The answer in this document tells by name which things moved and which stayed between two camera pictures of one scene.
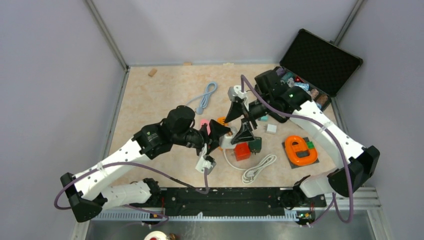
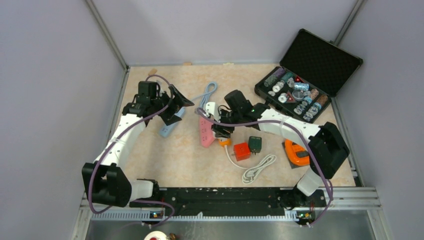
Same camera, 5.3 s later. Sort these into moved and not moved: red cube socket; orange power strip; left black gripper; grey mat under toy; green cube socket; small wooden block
Moved: left black gripper; orange power strip
Not moved: green cube socket; grey mat under toy; red cube socket; small wooden block
